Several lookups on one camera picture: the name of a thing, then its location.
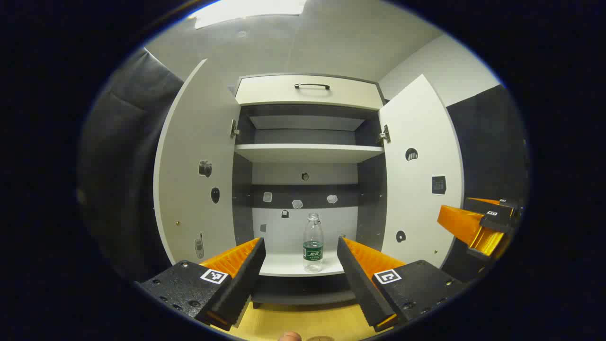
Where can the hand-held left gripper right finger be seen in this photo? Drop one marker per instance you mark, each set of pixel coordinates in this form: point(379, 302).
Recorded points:
point(357, 279)

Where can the white and grey cabinet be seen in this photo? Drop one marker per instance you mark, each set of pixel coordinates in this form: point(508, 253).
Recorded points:
point(331, 175)

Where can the black backdrop cloth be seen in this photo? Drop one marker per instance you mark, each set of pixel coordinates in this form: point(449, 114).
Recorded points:
point(492, 142)
point(123, 151)

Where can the white cabinet door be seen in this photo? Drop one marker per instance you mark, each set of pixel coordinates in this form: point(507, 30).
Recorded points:
point(416, 123)
point(199, 132)

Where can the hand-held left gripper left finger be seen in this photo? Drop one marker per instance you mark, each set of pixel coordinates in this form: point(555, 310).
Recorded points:
point(248, 279)

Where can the metal door hinge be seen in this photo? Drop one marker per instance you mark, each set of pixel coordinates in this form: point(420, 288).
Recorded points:
point(384, 135)
point(234, 129)

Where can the clear plastic bottle green label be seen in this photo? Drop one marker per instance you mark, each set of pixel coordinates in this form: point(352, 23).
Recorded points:
point(313, 241)

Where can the white cabinet shelf board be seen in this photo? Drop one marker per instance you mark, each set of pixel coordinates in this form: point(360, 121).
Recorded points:
point(307, 153)

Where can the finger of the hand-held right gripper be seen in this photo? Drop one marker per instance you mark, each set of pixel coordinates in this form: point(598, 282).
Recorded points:
point(457, 222)
point(483, 204)

